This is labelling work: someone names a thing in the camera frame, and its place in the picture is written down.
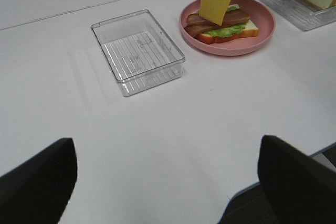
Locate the tray bacon strip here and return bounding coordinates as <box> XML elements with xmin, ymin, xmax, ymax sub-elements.
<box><xmin>186</xmin><ymin>9</ymin><xmax>250</xmax><ymax>27</ymax></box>
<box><xmin>184</xmin><ymin>25</ymin><xmax>219</xmax><ymax>37</ymax></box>

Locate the clear plastic left tray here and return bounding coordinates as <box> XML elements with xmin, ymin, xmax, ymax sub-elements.
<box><xmin>91</xmin><ymin>9</ymin><xmax>185</xmax><ymax>97</ymax></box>

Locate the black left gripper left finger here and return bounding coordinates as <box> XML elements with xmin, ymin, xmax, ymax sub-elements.
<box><xmin>1</xmin><ymin>138</ymin><xmax>78</xmax><ymax>223</ymax></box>

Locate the clear plastic right tray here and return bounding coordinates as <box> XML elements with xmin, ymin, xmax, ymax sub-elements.
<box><xmin>260</xmin><ymin>0</ymin><xmax>335</xmax><ymax>31</ymax></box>

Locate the yellow cheese slice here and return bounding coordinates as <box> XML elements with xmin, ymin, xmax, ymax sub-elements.
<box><xmin>198</xmin><ymin>0</ymin><xmax>231</xmax><ymax>25</ymax></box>

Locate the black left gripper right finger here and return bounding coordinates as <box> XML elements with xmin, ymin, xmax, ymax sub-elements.
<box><xmin>257</xmin><ymin>135</ymin><xmax>335</xmax><ymax>223</ymax></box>

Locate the pink plate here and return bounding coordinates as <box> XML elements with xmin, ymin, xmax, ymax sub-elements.
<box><xmin>180</xmin><ymin>0</ymin><xmax>276</xmax><ymax>56</ymax></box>

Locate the green lettuce leaf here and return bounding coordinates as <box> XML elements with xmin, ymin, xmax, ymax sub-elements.
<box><xmin>200</xmin><ymin>4</ymin><xmax>250</xmax><ymax>38</ymax></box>

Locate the clear plastic tray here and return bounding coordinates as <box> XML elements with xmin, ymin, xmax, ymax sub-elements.
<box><xmin>91</xmin><ymin>9</ymin><xmax>185</xmax><ymax>97</ymax></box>
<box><xmin>260</xmin><ymin>0</ymin><xmax>335</xmax><ymax>31</ymax></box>

